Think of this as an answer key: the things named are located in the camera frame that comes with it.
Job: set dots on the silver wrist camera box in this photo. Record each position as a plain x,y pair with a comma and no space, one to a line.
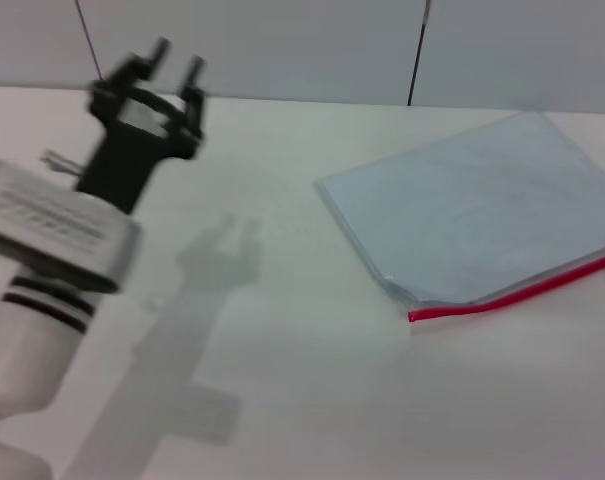
57,225

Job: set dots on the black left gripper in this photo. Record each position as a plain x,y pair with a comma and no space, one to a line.
127,160

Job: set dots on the black vertical wall strip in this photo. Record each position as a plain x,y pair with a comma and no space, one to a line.
416,60

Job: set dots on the clear red-zip document bag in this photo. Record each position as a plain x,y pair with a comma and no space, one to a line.
472,215

